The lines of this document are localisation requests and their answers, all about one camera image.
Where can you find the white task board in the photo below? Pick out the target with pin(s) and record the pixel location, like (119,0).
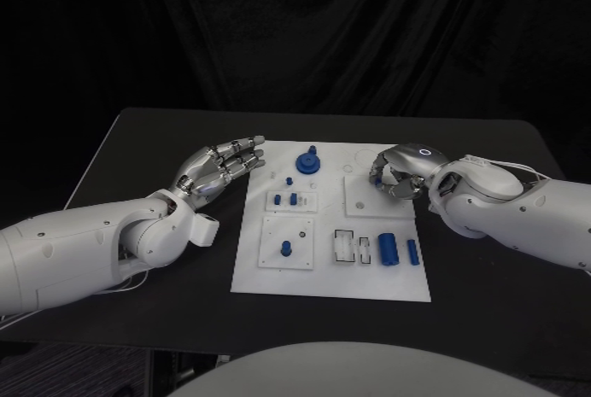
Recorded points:
(324,275)

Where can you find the thick blue cylinder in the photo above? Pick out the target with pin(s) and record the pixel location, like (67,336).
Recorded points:
(389,249)

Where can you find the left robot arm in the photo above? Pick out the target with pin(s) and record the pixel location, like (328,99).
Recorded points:
(70,243)

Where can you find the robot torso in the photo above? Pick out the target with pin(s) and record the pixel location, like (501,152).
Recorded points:
(361,371)

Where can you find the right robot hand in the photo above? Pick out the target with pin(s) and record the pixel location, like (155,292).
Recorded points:
(409,166)

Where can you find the blue peg with round base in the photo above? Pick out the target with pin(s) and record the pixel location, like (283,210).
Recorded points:
(286,248)

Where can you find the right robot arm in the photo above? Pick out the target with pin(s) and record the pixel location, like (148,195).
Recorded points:
(508,208)

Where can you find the thin blue cylinder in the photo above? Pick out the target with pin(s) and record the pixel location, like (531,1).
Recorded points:
(413,251)

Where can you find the blue gear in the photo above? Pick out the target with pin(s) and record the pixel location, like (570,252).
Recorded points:
(308,163)

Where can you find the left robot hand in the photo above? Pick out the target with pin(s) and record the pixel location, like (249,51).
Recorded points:
(206,174)

